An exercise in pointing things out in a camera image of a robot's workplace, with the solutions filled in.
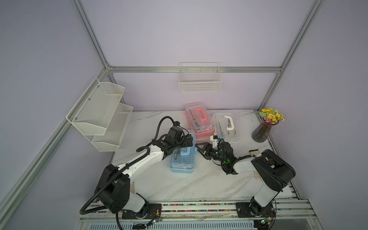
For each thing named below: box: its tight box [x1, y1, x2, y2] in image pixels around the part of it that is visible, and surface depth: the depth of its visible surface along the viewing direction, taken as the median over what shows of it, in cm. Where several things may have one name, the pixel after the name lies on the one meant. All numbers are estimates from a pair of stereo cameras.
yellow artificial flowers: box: [258, 108, 286, 125], surface depth 88 cm
